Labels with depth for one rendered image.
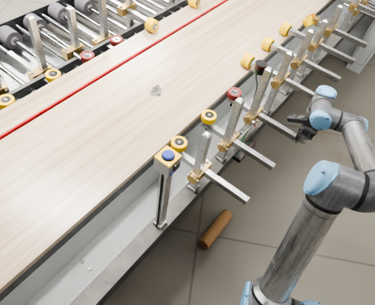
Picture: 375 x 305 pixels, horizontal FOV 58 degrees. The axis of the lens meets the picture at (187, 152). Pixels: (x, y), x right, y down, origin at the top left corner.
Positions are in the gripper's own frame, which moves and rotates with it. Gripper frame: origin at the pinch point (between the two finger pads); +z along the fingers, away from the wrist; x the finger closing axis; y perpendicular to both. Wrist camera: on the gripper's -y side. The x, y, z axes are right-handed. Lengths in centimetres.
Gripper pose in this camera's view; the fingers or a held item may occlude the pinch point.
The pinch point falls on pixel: (296, 140)
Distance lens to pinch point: 192.0
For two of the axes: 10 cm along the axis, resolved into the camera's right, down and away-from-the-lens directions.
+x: 6.2, -5.7, 5.5
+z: -1.0, 6.3, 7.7
